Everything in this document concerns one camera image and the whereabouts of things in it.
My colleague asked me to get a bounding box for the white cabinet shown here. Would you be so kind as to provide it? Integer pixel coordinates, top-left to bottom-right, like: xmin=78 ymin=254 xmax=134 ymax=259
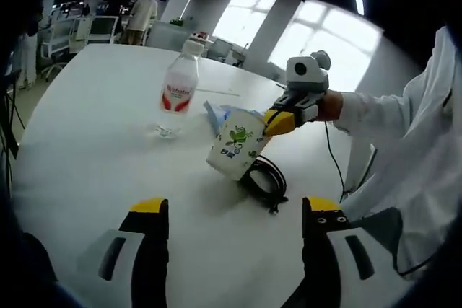
xmin=147 ymin=21 xmax=194 ymax=51

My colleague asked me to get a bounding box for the wide bright window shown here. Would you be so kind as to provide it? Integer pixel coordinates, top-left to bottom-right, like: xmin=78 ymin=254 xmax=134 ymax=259
xmin=269 ymin=0 xmax=380 ymax=91

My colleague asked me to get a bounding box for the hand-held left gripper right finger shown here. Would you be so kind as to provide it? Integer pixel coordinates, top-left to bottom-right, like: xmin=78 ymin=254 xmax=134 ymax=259
xmin=284 ymin=195 xmax=394 ymax=308

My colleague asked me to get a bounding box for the white office chair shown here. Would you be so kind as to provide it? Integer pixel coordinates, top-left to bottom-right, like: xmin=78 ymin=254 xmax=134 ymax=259
xmin=39 ymin=15 xmax=73 ymax=74
xmin=88 ymin=15 xmax=120 ymax=45

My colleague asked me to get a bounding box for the clear water bottle item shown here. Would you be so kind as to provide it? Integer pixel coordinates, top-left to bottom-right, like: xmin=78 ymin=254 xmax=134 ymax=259
xmin=158 ymin=40 xmax=203 ymax=140

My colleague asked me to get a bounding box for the grey office chair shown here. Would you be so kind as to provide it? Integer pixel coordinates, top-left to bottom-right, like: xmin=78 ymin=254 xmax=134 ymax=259
xmin=211 ymin=38 xmax=234 ymax=63

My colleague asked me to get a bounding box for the narrow bright window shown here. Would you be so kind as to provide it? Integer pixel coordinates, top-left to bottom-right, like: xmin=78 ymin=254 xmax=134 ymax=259
xmin=212 ymin=0 xmax=279 ymax=45

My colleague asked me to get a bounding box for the black cable item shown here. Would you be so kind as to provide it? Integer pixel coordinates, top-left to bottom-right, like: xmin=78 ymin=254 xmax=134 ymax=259
xmin=236 ymin=154 xmax=289 ymax=215

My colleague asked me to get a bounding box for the person's right hand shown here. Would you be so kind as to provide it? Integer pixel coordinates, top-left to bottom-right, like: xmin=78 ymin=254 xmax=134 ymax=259
xmin=317 ymin=90 xmax=344 ymax=122

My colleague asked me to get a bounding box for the small white side table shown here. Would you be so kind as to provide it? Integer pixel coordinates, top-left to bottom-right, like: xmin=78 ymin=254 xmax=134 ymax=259
xmin=191 ymin=32 xmax=216 ymax=49

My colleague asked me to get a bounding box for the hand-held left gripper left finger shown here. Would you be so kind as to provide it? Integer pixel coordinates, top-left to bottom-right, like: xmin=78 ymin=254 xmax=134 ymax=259
xmin=74 ymin=196 xmax=170 ymax=308

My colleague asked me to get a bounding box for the person in white coat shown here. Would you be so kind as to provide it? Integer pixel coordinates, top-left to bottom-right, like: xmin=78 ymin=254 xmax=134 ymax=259
xmin=339 ymin=26 xmax=462 ymax=280

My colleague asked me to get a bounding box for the wipes pack with blue lid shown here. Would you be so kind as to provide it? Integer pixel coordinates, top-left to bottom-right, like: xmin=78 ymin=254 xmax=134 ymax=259
xmin=202 ymin=100 xmax=263 ymax=136

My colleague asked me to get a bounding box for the white paper cup item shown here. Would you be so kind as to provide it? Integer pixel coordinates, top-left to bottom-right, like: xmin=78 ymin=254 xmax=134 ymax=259
xmin=205 ymin=108 xmax=267 ymax=182

